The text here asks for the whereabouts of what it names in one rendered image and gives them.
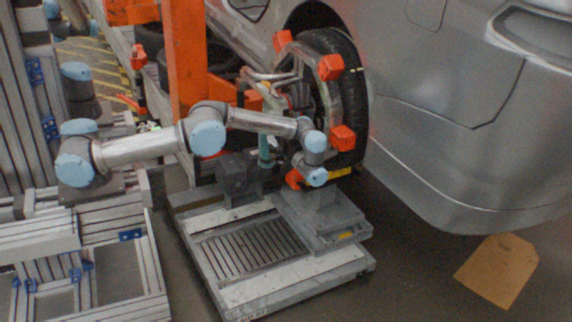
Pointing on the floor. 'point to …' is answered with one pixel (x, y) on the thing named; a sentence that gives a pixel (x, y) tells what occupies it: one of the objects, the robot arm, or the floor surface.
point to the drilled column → (157, 191)
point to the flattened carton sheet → (499, 268)
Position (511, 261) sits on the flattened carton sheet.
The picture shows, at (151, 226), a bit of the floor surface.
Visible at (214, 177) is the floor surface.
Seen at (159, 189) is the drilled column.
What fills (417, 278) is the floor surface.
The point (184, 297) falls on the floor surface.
